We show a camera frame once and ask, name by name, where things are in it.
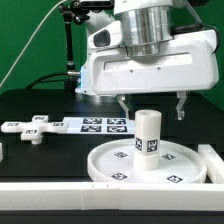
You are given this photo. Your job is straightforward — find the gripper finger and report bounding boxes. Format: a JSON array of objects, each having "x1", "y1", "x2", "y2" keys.
[
  {"x1": 117, "y1": 95, "x2": 133, "y2": 120},
  {"x1": 176, "y1": 91, "x2": 187, "y2": 120}
]

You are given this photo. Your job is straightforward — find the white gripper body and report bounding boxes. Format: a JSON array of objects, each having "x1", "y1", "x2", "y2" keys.
[{"x1": 89, "y1": 30, "x2": 219, "y2": 95}]

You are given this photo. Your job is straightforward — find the white round table top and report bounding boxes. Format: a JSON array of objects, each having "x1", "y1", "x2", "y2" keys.
[{"x1": 87, "y1": 139, "x2": 207, "y2": 184}]

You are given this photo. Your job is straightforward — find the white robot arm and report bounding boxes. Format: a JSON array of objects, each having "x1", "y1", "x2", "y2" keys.
[{"x1": 73, "y1": 0, "x2": 220, "y2": 120}]

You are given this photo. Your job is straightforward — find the white marker sheet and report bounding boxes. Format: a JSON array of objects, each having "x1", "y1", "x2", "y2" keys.
[{"x1": 63, "y1": 117, "x2": 135, "y2": 135}]

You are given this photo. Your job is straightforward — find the white cross-shaped table base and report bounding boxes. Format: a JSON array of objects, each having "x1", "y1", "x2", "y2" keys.
[{"x1": 1, "y1": 115, "x2": 69, "y2": 144}]

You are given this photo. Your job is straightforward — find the black cable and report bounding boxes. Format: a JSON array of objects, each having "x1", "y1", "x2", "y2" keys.
[{"x1": 25, "y1": 71, "x2": 81, "y2": 90}]

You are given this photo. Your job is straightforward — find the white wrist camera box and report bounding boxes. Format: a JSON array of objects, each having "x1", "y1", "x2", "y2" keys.
[{"x1": 87, "y1": 21, "x2": 124, "y2": 50}]

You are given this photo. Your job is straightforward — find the white right fence rail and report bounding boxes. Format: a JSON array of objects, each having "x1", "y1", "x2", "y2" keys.
[{"x1": 198, "y1": 144, "x2": 224, "y2": 184}]

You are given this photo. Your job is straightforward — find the white fence rail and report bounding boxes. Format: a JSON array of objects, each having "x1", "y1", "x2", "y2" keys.
[
  {"x1": 0, "y1": 182, "x2": 224, "y2": 211},
  {"x1": 198, "y1": 144, "x2": 224, "y2": 184}
]

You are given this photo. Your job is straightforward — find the white front fence rail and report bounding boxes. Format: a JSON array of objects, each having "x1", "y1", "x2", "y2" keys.
[{"x1": 0, "y1": 182, "x2": 224, "y2": 211}]

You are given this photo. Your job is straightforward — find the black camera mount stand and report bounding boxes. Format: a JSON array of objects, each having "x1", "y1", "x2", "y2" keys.
[{"x1": 58, "y1": 0, "x2": 114, "y2": 96}]

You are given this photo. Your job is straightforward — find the white cable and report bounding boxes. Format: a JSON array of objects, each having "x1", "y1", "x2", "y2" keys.
[{"x1": 0, "y1": 0, "x2": 68, "y2": 88}]

